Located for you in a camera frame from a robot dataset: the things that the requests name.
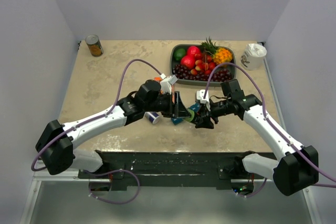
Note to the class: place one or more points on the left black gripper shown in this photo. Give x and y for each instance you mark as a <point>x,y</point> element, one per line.
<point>180,110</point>

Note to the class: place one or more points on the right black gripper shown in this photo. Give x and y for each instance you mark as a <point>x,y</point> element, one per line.
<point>206,121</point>

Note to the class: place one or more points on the green pill bottle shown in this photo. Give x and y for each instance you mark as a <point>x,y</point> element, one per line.
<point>193,118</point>

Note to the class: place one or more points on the teal weekly pill organizer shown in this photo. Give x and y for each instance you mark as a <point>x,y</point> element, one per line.
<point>195,107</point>

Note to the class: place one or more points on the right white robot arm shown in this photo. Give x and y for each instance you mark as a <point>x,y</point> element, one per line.
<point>294,166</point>

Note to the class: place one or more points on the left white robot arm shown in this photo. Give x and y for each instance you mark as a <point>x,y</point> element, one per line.
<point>58,143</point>

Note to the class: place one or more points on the white blue pill bottle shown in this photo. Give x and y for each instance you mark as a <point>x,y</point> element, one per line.
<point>153,117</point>

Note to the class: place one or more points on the orange cardboard box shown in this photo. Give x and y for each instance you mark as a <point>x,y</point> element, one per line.
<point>157,79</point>

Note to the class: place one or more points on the dark grape bunch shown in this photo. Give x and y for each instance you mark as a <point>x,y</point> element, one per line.
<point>184,73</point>

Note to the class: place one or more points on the red apple lower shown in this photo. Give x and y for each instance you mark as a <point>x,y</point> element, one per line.
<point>188,61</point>

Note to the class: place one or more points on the red apple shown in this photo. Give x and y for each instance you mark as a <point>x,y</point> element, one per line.
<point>193,50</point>
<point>188,61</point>

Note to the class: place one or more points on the red cherry cluster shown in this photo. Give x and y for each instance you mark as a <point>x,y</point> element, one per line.
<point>203,64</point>

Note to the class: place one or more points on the green lime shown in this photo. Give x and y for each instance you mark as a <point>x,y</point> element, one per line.
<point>179,54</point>

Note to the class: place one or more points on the red apple upper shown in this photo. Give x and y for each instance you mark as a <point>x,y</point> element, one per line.
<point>193,50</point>

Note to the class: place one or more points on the grey fruit tray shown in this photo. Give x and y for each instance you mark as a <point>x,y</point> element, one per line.
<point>173,63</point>

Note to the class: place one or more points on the small pineapple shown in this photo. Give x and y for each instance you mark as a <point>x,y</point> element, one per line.
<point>218,54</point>

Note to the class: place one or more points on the tin can yellow label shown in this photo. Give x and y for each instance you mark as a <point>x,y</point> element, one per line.
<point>94,45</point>

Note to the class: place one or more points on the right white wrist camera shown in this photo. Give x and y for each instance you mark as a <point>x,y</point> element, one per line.
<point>201,97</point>

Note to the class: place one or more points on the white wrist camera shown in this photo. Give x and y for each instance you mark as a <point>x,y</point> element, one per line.
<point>175,78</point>
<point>201,97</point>

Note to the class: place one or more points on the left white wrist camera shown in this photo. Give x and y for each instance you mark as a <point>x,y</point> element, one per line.
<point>175,78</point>

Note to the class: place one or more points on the aluminium rail frame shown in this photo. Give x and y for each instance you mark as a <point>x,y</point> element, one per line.
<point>52,175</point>

